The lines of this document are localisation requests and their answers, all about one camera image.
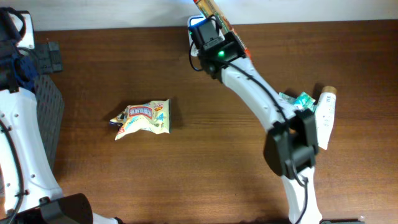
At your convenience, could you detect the orange spaghetti packet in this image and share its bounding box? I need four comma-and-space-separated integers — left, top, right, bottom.
193, 0, 251, 59

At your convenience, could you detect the cream snack bag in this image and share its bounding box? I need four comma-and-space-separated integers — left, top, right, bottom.
109, 100, 171, 141

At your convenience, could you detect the teal wet wipes pack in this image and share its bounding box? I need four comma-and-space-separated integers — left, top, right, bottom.
279, 92, 296, 105

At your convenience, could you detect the small teal tissue pack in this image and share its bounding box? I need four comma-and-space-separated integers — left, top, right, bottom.
293, 92, 317, 113

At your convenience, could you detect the white tube with cork cap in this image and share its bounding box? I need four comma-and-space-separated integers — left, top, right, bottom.
315, 86, 337, 150

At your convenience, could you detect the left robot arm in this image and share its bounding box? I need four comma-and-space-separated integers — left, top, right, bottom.
1, 7, 122, 223

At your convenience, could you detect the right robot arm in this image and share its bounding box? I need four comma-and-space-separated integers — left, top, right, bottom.
188, 17, 323, 223

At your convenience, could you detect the white barcode scanner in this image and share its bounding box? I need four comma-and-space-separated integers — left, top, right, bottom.
187, 14, 206, 58

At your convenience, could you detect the grey plastic basket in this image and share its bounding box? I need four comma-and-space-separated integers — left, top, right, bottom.
34, 75, 65, 170

